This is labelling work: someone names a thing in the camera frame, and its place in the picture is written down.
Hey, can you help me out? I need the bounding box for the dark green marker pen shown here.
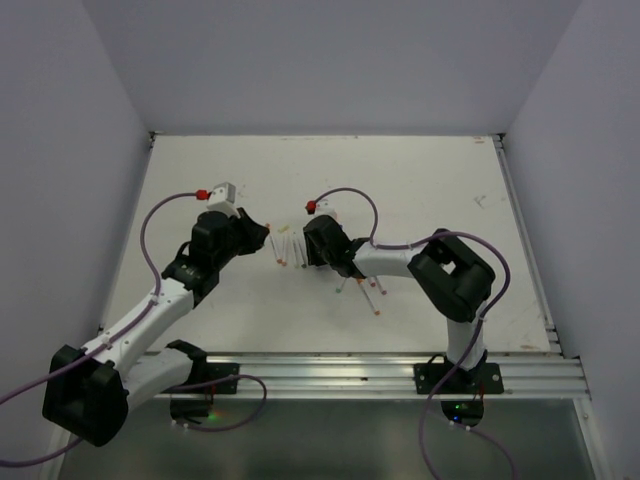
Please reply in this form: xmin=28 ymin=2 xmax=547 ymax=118
xmin=295 ymin=234 xmax=307 ymax=269

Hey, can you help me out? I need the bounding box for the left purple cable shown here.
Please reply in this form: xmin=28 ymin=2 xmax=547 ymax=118
xmin=0 ymin=188 xmax=267 ymax=469

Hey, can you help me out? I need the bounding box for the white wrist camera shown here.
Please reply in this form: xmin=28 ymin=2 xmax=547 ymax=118
xmin=206 ymin=182 xmax=239 ymax=217
xmin=314 ymin=198 xmax=338 ymax=220

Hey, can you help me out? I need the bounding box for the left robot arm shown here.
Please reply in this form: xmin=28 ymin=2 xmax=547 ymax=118
xmin=42 ymin=210 xmax=269 ymax=447

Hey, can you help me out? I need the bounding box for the light green marker pen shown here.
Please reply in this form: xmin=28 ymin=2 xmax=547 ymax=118
xmin=335 ymin=278 xmax=348 ymax=294

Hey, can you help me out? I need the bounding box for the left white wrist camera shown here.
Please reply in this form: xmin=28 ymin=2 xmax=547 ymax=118
xmin=206 ymin=182 xmax=239 ymax=217

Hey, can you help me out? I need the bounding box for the dark orange marker pen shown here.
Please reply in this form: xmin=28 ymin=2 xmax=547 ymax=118
xmin=356 ymin=279 xmax=381 ymax=316

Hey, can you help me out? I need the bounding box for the peach marker pen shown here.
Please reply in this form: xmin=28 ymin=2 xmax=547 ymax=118
xmin=281 ymin=231 xmax=289 ymax=267

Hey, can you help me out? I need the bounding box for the magenta marker pen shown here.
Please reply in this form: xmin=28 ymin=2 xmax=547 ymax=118
xmin=376 ymin=277 xmax=388 ymax=296

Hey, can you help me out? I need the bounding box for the yellow marker pen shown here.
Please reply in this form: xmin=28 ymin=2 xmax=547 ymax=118
xmin=291 ymin=232 xmax=302 ymax=268

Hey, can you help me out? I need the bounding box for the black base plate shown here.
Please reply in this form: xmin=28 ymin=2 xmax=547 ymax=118
xmin=162 ymin=362 xmax=240 ymax=396
xmin=413 ymin=354 xmax=505 ymax=395

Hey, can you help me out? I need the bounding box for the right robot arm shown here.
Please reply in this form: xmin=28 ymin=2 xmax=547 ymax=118
xmin=303 ymin=215 xmax=496 ymax=393

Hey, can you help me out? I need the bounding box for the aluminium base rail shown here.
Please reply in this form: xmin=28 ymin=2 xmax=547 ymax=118
xmin=67 ymin=352 xmax=589 ymax=401

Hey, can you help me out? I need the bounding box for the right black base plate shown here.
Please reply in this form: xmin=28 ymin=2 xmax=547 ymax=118
xmin=413 ymin=354 xmax=505 ymax=395

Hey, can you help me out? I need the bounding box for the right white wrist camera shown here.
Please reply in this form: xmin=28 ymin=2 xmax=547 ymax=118
xmin=314 ymin=198 xmax=338 ymax=220

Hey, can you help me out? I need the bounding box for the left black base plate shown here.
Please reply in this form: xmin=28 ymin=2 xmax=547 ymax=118
xmin=162 ymin=362 xmax=240 ymax=396

